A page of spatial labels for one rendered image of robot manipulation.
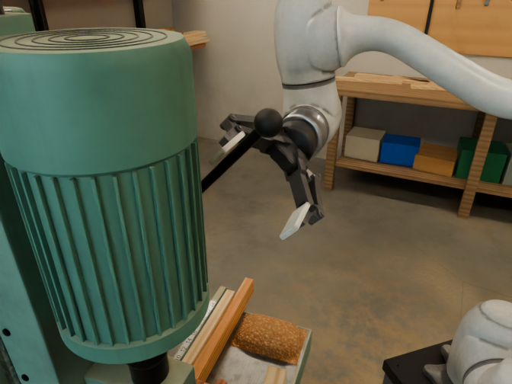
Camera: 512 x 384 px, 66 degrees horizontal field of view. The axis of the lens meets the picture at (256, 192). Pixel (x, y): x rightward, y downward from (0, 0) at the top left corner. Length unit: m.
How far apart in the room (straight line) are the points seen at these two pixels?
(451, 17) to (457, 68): 2.75
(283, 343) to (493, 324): 0.46
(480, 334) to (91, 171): 0.89
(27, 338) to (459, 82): 0.73
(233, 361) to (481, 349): 0.53
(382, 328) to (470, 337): 1.19
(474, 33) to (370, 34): 2.79
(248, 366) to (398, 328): 1.49
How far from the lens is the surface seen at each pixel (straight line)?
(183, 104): 0.35
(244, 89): 4.06
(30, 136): 0.34
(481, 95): 0.77
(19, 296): 0.52
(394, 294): 2.41
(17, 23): 0.48
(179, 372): 0.61
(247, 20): 3.94
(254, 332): 0.84
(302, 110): 0.71
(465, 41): 3.51
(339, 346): 2.08
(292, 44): 0.73
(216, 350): 0.81
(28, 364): 0.63
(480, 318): 1.04
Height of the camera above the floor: 1.55
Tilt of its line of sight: 28 degrees down
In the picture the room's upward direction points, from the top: straight up
